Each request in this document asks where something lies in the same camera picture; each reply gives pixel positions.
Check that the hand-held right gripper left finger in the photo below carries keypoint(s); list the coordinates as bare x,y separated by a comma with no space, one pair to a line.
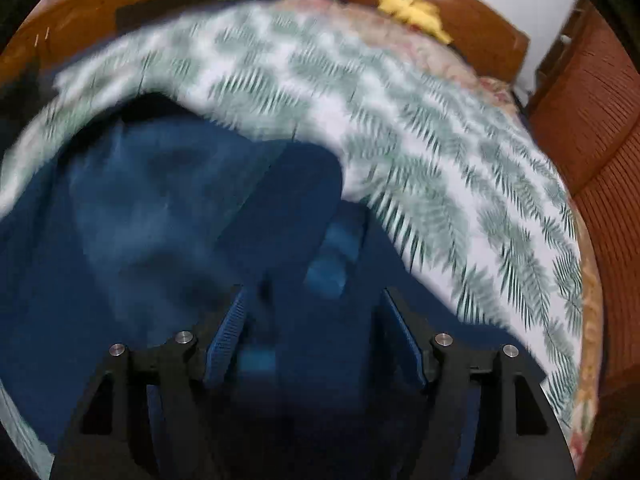
227,340

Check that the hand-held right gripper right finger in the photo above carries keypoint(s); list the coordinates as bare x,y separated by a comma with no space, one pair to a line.
400,335

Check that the navy blue jacket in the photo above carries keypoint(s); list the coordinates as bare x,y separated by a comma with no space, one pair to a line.
150,210

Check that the floral bedsheet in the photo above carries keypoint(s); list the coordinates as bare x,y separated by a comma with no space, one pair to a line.
587,310

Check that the leaf print bedsheet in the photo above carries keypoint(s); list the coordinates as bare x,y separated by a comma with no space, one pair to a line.
400,135

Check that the wooden louvred wardrobe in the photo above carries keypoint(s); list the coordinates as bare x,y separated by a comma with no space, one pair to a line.
610,160

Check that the wooden headboard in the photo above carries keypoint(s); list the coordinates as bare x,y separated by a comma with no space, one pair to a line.
475,25

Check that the yellow plush toy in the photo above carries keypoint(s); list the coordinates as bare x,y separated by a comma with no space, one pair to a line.
410,10

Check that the wooden desk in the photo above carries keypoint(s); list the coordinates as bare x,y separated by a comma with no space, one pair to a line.
75,15

